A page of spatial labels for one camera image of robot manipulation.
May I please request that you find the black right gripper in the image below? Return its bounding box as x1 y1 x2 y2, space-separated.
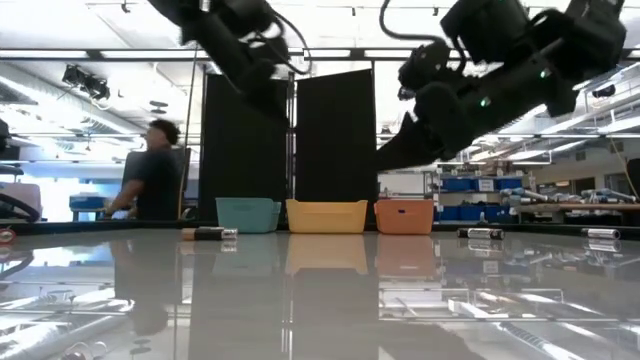
377 69 576 171

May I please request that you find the black copper-top battery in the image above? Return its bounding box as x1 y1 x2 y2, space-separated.
181 227 225 242

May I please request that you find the orange plastic bin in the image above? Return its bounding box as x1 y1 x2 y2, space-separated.
373 198 435 236

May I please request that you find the black folding screen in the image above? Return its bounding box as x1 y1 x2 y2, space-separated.
198 68 380 224

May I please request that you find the yellow plastic bin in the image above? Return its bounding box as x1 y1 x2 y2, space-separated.
285 198 369 235

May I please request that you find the wooden workbench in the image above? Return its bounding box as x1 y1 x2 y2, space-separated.
514 201 640 226

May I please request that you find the teal plastic bin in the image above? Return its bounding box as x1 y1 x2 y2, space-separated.
215 197 282 235

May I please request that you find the person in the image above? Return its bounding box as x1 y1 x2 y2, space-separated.
102 118 182 222

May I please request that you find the blue box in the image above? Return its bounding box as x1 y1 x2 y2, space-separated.
69 195 106 212

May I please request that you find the black ceiling light fixture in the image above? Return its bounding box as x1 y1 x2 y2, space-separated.
62 64 112 101

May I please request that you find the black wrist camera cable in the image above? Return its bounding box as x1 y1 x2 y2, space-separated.
378 0 469 76

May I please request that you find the black aluminium table frame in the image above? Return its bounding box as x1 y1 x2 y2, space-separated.
0 220 640 237

